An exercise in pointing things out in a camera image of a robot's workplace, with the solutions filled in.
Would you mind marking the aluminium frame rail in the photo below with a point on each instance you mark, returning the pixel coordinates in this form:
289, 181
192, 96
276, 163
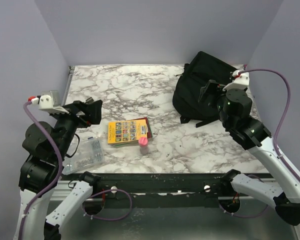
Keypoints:
63, 189

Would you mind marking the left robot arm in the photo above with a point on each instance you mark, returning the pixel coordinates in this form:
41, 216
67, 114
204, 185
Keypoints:
47, 141

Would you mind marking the black mounting rail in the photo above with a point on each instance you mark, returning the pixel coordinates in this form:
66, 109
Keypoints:
163, 190

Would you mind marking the pink lidded bottle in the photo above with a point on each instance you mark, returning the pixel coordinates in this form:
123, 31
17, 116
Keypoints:
143, 145

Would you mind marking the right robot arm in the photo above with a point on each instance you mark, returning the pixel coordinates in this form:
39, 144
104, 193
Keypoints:
234, 107

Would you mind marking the yellow picture book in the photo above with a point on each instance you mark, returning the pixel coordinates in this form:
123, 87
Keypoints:
127, 131

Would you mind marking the clear plastic box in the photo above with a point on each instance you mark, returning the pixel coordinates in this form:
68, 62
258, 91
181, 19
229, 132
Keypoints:
83, 154

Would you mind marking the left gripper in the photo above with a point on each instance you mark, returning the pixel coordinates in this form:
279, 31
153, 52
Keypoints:
93, 110

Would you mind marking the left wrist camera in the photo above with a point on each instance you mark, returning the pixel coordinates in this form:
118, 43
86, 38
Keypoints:
49, 101

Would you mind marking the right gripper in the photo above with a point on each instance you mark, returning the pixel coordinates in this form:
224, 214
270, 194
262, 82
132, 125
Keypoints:
217, 90

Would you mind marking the dark red book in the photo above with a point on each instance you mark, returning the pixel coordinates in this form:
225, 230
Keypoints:
149, 133

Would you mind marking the black backpack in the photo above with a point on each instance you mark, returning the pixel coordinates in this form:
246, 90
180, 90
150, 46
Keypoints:
197, 73

